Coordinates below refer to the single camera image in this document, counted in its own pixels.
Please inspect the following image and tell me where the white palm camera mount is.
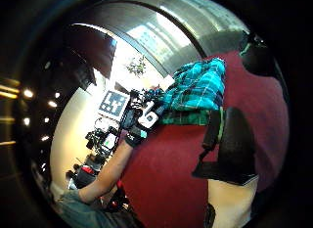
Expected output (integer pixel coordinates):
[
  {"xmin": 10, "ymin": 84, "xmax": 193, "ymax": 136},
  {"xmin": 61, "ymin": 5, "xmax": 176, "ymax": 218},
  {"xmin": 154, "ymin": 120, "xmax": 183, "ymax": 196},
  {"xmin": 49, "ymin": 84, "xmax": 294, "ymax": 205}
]
[{"xmin": 137, "ymin": 101, "xmax": 161, "ymax": 130}]

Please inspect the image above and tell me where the row of ceiling lamps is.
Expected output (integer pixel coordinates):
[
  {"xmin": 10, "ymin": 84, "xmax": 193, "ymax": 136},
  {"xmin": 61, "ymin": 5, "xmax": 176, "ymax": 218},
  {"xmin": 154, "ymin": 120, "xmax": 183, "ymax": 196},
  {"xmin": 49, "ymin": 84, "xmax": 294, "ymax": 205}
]
[{"xmin": 21, "ymin": 87, "xmax": 63, "ymax": 144}]

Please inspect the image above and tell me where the black camera rig on tripod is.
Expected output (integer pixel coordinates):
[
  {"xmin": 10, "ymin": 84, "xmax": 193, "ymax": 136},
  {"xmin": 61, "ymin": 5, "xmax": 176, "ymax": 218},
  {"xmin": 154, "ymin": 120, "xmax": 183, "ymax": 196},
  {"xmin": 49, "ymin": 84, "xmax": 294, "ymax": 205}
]
[{"xmin": 84, "ymin": 118, "xmax": 121, "ymax": 158}]

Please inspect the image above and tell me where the teal plaid cloth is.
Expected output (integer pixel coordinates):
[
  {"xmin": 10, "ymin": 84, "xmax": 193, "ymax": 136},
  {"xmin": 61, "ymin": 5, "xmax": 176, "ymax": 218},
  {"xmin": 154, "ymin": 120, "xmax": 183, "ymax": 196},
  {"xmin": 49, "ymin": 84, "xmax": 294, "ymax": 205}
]
[{"xmin": 158, "ymin": 57, "xmax": 228, "ymax": 126}]

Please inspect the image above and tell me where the the person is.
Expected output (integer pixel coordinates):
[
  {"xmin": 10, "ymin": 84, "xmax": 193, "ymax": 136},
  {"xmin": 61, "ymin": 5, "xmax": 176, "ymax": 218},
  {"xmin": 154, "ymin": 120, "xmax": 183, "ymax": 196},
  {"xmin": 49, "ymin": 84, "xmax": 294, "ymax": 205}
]
[{"xmin": 50, "ymin": 177, "xmax": 146, "ymax": 228}]

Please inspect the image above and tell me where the black and red bag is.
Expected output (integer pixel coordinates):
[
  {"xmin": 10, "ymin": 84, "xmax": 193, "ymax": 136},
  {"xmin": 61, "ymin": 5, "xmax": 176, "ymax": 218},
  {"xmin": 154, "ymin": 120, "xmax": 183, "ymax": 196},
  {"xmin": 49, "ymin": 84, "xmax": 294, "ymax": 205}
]
[{"xmin": 65, "ymin": 161, "xmax": 101, "ymax": 190}]

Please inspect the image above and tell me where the white marker cube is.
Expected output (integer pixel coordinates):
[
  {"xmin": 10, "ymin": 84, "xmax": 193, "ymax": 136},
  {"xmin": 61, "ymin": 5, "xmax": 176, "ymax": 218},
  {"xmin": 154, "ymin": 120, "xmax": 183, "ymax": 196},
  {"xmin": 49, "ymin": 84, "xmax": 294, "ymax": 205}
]
[{"xmin": 97, "ymin": 89, "xmax": 131, "ymax": 122}]

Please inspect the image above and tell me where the green potted plant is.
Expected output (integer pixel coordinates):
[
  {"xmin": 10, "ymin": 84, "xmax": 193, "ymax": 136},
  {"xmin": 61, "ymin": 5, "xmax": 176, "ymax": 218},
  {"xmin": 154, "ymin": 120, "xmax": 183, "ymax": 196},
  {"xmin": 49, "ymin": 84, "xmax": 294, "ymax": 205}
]
[{"xmin": 126, "ymin": 55, "xmax": 148, "ymax": 77}]

